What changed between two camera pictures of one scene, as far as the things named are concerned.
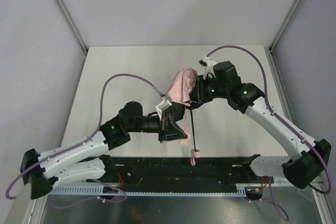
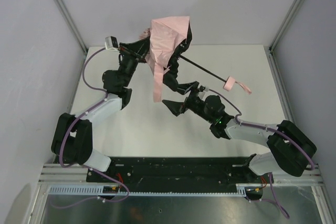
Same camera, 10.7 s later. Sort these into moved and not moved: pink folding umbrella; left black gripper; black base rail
Moved: left black gripper; pink folding umbrella
Not moved: black base rail
